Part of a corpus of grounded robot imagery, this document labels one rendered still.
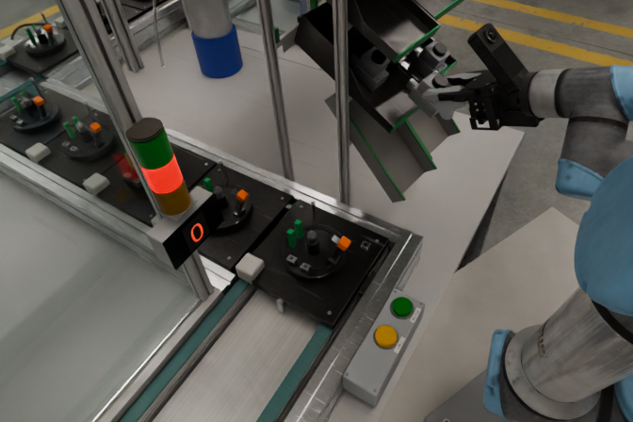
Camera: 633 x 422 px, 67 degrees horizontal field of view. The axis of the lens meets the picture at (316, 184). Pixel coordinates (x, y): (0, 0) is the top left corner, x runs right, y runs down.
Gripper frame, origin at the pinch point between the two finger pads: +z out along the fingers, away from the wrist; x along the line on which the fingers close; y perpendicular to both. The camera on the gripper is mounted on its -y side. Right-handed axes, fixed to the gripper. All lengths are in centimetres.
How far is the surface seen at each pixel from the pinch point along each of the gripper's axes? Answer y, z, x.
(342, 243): 19.1, 7.2, -28.4
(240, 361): 32, 17, -54
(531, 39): 79, 122, 251
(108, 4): -39, 114, -12
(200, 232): 3, 13, -49
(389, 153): 15.7, 17.0, -1.2
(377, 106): 1.4, 10.6, -6.0
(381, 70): -5.1, 9.6, -2.9
